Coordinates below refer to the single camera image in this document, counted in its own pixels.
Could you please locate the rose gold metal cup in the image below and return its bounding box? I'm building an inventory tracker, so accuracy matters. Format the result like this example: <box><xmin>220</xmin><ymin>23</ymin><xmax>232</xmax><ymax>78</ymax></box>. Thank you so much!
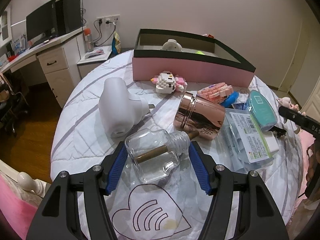
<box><xmin>173</xmin><ymin>92</ymin><xmax>226</xmax><ymax>140</ymax></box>

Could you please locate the clear glass bottle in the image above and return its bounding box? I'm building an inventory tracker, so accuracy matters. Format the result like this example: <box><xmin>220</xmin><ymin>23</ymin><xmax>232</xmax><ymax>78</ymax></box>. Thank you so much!
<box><xmin>125</xmin><ymin>128</ymin><xmax>200</xmax><ymax>184</ymax></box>

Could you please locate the clear plastic labelled box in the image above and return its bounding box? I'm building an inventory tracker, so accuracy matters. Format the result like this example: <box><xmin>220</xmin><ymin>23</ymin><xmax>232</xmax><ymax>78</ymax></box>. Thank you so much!
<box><xmin>220</xmin><ymin>108</ymin><xmax>273</xmax><ymax>173</ymax></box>

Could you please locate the white bed post knob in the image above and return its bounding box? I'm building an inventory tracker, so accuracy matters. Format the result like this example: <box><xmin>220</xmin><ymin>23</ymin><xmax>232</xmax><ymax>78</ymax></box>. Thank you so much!
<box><xmin>17</xmin><ymin>172</ymin><xmax>51</xmax><ymax>198</ymax></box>

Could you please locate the black computer monitor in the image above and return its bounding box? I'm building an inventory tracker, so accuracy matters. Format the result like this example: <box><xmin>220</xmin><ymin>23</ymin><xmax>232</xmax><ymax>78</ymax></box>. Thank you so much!
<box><xmin>26</xmin><ymin>0</ymin><xmax>58</xmax><ymax>41</ymax></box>

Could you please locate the white charger adapter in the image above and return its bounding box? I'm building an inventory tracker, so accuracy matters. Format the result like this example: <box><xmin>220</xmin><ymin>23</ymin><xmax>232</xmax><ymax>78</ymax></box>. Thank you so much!
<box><xmin>263</xmin><ymin>126</ymin><xmax>286</xmax><ymax>156</ymax></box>

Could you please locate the pink block donut model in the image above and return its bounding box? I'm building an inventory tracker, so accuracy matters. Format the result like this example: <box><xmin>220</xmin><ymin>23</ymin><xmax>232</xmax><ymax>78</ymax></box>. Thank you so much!
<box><xmin>197</xmin><ymin>82</ymin><xmax>234</xmax><ymax>103</ymax></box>

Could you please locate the yellow highlighter marker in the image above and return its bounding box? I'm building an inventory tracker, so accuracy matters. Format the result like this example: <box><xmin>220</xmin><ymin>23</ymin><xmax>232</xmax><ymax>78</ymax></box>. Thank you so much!
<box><xmin>196</xmin><ymin>50</ymin><xmax>205</xmax><ymax>55</ymax></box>

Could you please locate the small blonde doll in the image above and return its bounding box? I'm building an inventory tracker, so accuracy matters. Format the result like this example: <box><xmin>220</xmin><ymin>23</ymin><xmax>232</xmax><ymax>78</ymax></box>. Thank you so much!
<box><xmin>276</xmin><ymin>96</ymin><xmax>306</xmax><ymax>134</ymax></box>

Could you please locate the blue yellow snack bag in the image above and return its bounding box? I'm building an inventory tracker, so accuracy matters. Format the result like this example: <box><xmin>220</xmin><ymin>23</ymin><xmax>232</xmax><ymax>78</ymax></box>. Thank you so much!
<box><xmin>111</xmin><ymin>31</ymin><xmax>121</xmax><ymax>55</ymax></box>

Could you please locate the blue round object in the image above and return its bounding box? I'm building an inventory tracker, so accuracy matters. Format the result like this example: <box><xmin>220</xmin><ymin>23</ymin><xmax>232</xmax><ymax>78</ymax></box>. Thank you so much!
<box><xmin>220</xmin><ymin>91</ymin><xmax>239</xmax><ymax>108</ymax></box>

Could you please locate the white bedside cabinet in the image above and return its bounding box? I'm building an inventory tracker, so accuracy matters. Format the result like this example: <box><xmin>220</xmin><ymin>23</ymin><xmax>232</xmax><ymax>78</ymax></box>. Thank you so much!
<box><xmin>77</xmin><ymin>46</ymin><xmax>112</xmax><ymax>79</ymax></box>

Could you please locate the bottle with orange cap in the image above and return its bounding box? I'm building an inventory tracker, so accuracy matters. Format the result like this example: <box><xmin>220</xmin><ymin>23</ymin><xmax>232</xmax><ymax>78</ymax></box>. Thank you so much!
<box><xmin>83</xmin><ymin>28</ymin><xmax>94</xmax><ymax>52</ymax></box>

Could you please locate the teal oval case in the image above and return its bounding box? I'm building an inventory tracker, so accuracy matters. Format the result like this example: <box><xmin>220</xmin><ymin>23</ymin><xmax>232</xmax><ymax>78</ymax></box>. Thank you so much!
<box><xmin>244</xmin><ymin>90</ymin><xmax>278</xmax><ymax>132</ymax></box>

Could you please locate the white pink block cat figure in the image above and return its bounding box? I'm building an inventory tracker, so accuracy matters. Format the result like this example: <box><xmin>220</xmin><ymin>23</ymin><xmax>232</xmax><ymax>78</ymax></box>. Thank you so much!
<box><xmin>150</xmin><ymin>71</ymin><xmax>188</xmax><ymax>94</ymax></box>

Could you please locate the white astronaut figure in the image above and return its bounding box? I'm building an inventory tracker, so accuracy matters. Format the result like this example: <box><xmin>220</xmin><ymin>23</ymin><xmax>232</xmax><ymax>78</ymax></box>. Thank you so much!
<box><xmin>161</xmin><ymin>39</ymin><xmax>183</xmax><ymax>52</ymax></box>

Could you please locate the white wall power outlet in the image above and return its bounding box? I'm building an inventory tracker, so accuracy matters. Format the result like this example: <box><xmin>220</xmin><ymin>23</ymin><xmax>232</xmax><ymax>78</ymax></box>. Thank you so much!
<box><xmin>97</xmin><ymin>15</ymin><xmax>120</xmax><ymax>24</ymax></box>

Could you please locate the white rounded plug device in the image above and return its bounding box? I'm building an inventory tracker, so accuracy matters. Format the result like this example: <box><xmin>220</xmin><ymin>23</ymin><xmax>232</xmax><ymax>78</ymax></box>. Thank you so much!
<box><xmin>98</xmin><ymin>77</ymin><xmax>150</xmax><ymax>138</ymax></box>

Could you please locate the white desk with drawers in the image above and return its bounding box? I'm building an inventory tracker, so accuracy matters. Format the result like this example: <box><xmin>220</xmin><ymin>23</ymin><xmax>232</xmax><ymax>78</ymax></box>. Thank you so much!
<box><xmin>1</xmin><ymin>28</ymin><xmax>85</xmax><ymax>108</ymax></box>

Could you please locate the pink box black rim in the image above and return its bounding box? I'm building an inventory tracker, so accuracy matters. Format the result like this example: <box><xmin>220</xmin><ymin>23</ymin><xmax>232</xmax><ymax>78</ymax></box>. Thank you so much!
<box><xmin>132</xmin><ymin>29</ymin><xmax>255</xmax><ymax>88</ymax></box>

